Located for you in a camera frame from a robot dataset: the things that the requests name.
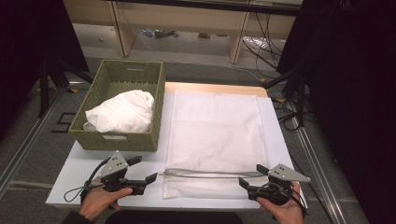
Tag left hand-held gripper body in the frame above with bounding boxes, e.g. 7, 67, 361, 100
99, 150, 147, 196

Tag light wooden desk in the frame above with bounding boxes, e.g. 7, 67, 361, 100
62, 0, 304, 65

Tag black metal stand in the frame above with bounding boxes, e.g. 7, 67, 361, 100
37, 58, 95, 119
261, 66, 309, 128

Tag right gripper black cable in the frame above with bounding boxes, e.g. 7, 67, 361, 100
263, 182, 307, 217

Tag green woven basket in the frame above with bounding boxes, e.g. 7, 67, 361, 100
68, 59, 166, 152

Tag person's dark clothing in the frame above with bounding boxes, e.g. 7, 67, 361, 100
105, 210, 245, 224

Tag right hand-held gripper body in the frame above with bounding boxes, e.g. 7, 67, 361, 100
247, 163, 311, 206

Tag black floor cables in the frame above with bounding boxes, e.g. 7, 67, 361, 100
273, 98, 301, 133

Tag person's left hand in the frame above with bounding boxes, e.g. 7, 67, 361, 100
78, 186, 134, 222

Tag cable bundle under desk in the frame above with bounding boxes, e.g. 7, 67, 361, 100
136, 28, 180, 39

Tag person's right hand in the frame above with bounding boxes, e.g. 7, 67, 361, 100
256, 181, 304, 224

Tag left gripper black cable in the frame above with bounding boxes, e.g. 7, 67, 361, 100
64, 157, 110, 203

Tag white cloth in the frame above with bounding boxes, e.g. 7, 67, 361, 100
83, 89, 156, 134

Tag black hanging cables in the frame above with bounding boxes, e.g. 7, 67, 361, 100
242, 12, 283, 72

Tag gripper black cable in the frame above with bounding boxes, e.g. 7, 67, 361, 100
263, 182, 307, 217
64, 157, 110, 203

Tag white mesh laundry bag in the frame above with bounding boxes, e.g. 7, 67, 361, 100
162, 89, 271, 200

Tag metal floor rail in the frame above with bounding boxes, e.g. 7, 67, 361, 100
290, 124, 347, 224
0, 87, 69, 195

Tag black curtain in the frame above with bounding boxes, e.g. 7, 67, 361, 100
276, 0, 396, 224
0, 0, 91, 141

